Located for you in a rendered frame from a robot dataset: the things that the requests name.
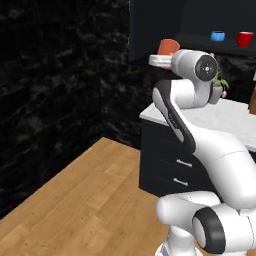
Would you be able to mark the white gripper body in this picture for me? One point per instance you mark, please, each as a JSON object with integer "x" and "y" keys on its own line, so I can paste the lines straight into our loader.
{"x": 160, "y": 60}

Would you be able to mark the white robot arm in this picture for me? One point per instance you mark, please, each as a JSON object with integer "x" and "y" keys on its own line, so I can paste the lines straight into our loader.
{"x": 230, "y": 166}

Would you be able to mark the black base cabinet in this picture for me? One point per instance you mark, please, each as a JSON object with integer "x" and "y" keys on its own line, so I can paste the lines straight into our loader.
{"x": 156, "y": 156}

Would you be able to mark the orange cup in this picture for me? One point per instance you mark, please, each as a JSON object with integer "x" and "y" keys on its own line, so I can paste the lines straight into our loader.
{"x": 167, "y": 46}

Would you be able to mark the blue bowl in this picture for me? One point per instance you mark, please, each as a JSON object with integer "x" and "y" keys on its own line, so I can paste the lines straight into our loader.
{"x": 217, "y": 36}

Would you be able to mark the potted plant in grey pot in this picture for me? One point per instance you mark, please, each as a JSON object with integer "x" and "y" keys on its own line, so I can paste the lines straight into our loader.
{"x": 216, "y": 94}

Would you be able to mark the red cup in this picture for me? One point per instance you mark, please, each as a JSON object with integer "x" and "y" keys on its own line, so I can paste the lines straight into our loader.
{"x": 245, "y": 39}

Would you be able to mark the brown wooden board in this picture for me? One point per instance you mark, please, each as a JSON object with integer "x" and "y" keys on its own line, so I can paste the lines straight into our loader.
{"x": 253, "y": 105}

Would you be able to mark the dark wall cabinet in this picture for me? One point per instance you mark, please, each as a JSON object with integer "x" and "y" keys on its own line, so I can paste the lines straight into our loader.
{"x": 150, "y": 26}

